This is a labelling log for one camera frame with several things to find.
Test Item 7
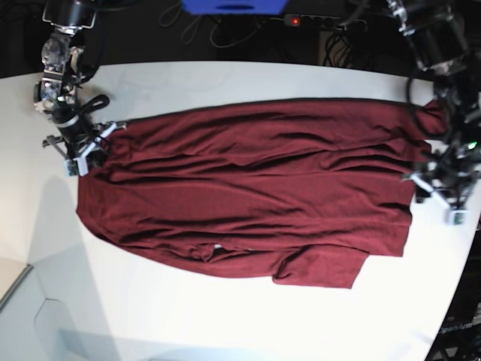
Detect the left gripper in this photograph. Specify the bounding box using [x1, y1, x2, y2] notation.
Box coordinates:
[402, 150, 480, 211]

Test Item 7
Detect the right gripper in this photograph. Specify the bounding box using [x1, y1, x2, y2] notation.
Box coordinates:
[42, 121, 127, 168]

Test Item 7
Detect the dark red t-shirt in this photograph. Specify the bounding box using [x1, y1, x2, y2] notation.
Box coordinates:
[77, 99, 430, 289]

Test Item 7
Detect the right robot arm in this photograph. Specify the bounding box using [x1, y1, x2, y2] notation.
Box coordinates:
[34, 1, 127, 177]

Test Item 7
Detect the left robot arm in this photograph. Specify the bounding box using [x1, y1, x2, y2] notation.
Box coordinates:
[387, 1, 480, 216]

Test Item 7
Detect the blue box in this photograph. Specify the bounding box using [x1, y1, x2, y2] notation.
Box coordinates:
[181, 0, 288, 15]

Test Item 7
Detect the black power strip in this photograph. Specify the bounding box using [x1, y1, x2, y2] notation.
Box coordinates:
[283, 14, 368, 32]

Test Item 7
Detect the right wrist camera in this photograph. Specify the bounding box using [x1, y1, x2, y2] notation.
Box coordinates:
[63, 158, 89, 177]

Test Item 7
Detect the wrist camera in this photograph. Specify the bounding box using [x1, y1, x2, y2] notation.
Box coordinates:
[63, 158, 89, 177]
[446, 208, 467, 226]

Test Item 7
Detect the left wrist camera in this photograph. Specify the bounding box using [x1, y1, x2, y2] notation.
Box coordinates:
[446, 208, 467, 226]

